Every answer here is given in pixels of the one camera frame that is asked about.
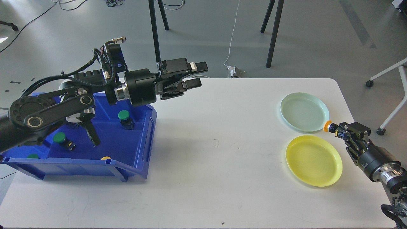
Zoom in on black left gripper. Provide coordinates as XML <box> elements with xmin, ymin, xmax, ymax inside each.
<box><xmin>114</xmin><ymin>58</ymin><xmax>208</xmax><ymax>106</ymax></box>

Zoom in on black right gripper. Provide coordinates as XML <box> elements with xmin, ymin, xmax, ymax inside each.
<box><xmin>338</xmin><ymin>122</ymin><xmax>405</xmax><ymax>183</ymax></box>

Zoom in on green push button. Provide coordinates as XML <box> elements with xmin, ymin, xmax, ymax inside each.
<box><xmin>52</xmin><ymin>132</ymin><xmax>77</xmax><ymax>152</ymax></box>
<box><xmin>118</xmin><ymin>110</ymin><xmax>134</xmax><ymax>129</ymax></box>

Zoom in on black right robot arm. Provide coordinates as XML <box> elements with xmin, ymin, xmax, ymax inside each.
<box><xmin>324</xmin><ymin>122</ymin><xmax>407</xmax><ymax>229</ymax></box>

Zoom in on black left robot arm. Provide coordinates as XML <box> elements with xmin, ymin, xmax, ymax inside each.
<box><xmin>0</xmin><ymin>37</ymin><xmax>208</xmax><ymax>153</ymax></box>

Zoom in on yellow plate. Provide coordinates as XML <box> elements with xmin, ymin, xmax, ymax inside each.
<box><xmin>285</xmin><ymin>135</ymin><xmax>343</xmax><ymax>187</ymax></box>

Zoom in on light green plate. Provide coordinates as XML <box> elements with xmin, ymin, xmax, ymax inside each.
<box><xmin>279</xmin><ymin>92</ymin><xmax>330</xmax><ymax>132</ymax></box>

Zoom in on green push button front corner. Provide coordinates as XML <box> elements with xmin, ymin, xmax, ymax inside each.
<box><xmin>27</xmin><ymin>154</ymin><xmax>40</xmax><ymax>158</ymax></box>

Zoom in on white chair base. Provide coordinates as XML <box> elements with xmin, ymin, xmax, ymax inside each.
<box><xmin>365</xmin><ymin>58</ymin><xmax>407</xmax><ymax>136</ymax></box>

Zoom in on white power adapter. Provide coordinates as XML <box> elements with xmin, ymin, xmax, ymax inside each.
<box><xmin>228</xmin><ymin>66</ymin><xmax>244</xmax><ymax>79</ymax></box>

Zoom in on black stand left legs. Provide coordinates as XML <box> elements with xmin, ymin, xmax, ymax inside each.
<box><xmin>148</xmin><ymin>0</ymin><xmax>170</xmax><ymax>65</ymax></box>

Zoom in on black stand legs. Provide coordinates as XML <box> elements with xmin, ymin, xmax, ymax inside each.
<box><xmin>260</xmin><ymin>0</ymin><xmax>285</xmax><ymax>68</ymax></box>
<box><xmin>148</xmin><ymin>0</ymin><xmax>170</xmax><ymax>65</ymax></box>

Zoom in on blue plastic bin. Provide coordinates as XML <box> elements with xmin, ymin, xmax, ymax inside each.
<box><xmin>1</xmin><ymin>93</ymin><xmax>157</xmax><ymax>182</ymax></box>

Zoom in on black stand right legs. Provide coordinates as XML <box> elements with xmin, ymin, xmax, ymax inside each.
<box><xmin>260</xmin><ymin>0</ymin><xmax>285</xmax><ymax>68</ymax></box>

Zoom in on white cable on floor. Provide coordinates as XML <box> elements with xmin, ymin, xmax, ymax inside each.
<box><xmin>224</xmin><ymin>0</ymin><xmax>241</xmax><ymax>68</ymax></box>

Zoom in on black floor cable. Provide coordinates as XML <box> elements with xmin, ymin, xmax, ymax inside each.
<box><xmin>0</xmin><ymin>0</ymin><xmax>87</xmax><ymax>52</ymax></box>

